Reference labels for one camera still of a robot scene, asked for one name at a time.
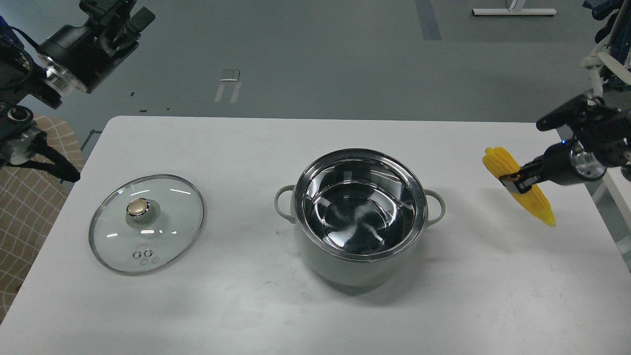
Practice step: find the white stand base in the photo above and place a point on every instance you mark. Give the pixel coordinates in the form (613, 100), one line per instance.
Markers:
(516, 8)

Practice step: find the beige checkered cloth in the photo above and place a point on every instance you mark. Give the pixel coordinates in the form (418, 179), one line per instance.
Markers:
(30, 201)

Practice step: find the grey steel cooking pot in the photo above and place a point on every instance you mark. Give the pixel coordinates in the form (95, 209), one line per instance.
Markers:
(358, 215)

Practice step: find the yellow corn cob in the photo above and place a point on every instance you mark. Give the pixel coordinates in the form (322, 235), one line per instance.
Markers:
(500, 163)

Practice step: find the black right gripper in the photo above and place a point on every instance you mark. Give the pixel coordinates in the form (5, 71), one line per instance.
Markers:
(564, 163)

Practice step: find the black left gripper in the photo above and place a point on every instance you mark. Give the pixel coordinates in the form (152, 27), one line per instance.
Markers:
(76, 60)

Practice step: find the glass pot lid gold knob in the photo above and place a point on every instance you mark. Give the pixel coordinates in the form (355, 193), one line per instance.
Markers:
(146, 224)

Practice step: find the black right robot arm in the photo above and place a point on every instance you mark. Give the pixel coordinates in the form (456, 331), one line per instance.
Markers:
(600, 134)

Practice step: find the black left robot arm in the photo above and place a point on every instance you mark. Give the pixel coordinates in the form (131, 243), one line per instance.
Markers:
(23, 143)

